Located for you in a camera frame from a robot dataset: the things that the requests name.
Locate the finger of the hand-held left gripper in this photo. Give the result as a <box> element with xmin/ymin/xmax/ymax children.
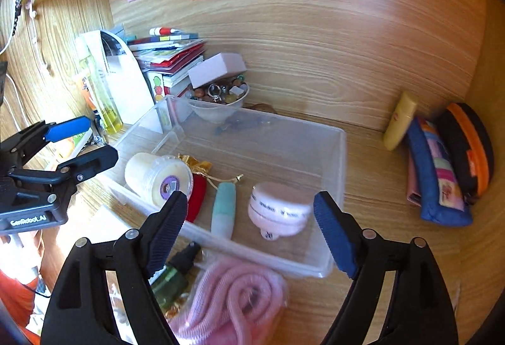
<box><xmin>0</xmin><ymin>116</ymin><xmax>93</xmax><ymax>172</ymax></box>
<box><xmin>8</xmin><ymin>145</ymin><xmax>119</xmax><ymax>209</ymax></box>

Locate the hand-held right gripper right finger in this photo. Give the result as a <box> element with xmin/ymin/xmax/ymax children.
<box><xmin>313</xmin><ymin>191</ymin><xmax>460</xmax><ymax>345</ymax></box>

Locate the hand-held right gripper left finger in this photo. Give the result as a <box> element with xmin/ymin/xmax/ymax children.
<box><xmin>39</xmin><ymin>191</ymin><xmax>188</xmax><ymax>345</ymax></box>

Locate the clear plastic storage box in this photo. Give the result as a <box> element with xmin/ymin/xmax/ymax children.
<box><xmin>97</xmin><ymin>94</ymin><xmax>348</xmax><ymax>279</ymax></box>

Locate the wooden desktop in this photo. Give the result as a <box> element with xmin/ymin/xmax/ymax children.
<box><xmin>39</xmin><ymin>104</ymin><xmax>487</xmax><ymax>345</ymax></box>

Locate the red fabric pouch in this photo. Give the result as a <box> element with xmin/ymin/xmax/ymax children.
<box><xmin>185</xmin><ymin>174</ymin><xmax>208</xmax><ymax>223</ymax></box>

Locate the orange tube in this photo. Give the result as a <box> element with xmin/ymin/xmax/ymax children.
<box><xmin>76</xmin><ymin>70</ymin><xmax>99</xmax><ymax>117</ymax></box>

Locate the clear bottle yellow liquid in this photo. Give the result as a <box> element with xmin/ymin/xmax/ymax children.
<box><xmin>84</xmin><ymin>53</ymin><xmax>124</xmax><ymax>133</ymax></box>

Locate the white round jar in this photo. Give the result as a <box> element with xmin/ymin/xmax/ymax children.
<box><xmin>125</xmin><ymin>152</ymin><xmax>194</xmax><ymax>208</ymax></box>

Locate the teal small tube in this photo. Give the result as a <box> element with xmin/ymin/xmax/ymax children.
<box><xmin>210</xmin><ymin>181</ymin><xmax>237</xmax><ymax>240</ymax></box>

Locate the green spray bottle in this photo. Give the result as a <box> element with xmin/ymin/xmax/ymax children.
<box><xmin>151</xmin><ymin>242</ymin><xmax>203</xmax><ymax>311</ymax></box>

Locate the pink round compact case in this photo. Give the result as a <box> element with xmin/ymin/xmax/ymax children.
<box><xmin>248</xmin><ymin>182</ymin><xmax>317</xmax><ymax>241</ymax></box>

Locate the white folded card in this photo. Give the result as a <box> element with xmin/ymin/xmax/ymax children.
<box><xmin>76</xmin><ymin>30</ymin><xmax>157</xmax><ymax>125</ymax></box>

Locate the pink wallet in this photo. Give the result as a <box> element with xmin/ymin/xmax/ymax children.
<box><xmin>406</xmin><ymin>154</ymin><xmax>425</xmax><ymax>206</ymax></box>

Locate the orange cloth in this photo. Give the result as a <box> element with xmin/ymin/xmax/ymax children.
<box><xmin>0</xmin><ymin>268</ymin><xmax>53</xmax><ymax>345</ymax></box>

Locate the white box with coloured dots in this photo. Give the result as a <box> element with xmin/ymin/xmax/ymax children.
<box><xmin>142</xmin><ymin>70</ymin><xmax>169</xmax><ymax>106</ymax></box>

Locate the blue patchwork pencil case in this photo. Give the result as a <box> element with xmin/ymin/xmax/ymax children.
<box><xmin>406</xmin><ymin>118</ymin><xmax>473</xmax><ymax>227</ymax></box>

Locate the white bowl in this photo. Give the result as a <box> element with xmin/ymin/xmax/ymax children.
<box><xmin>189</xmin><ymin>82</ymin><xmax>251</xmax><ymax>124</ymax></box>

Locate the stack of books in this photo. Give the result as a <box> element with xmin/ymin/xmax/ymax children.
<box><xmin>126</xmin><ymin>34</ymin><xmax>208</xmax><ymax>99</ymax></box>

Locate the pale yellow cream tube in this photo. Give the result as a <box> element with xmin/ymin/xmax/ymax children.
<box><xmin>383</xmin><ymin>91</ymin><xmax>419</xmax><ymax>152</ymax></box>

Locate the pile of beads and rings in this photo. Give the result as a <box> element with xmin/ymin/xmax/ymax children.
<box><xmin>191</xmin><ymin>73</ymin><xmax>249</xmax><ymax>105</ymax></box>

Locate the black and orange pouch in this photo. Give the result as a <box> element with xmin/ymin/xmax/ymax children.
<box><xmin>436</xmin><ymin>102</ymin><xmax>495</xmax><ymax>204</ymax></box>

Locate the small white cardboard box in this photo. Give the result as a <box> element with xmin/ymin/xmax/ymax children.
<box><xmin>188</xmin><ymin>52</ymin><xmax>248</xmax><ymax>89</ymax></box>

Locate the pink coiled cable in bag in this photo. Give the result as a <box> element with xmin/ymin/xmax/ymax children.
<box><xmin>167</xmin><ymin>250</ymin><xmax>291</xmax><ymax>345</ymax></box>

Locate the black beaded cord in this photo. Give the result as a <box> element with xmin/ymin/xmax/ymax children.
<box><xmin>9</xmin><ymin>0</ymin><xmax>26</xmax><ymax>37</ymax></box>

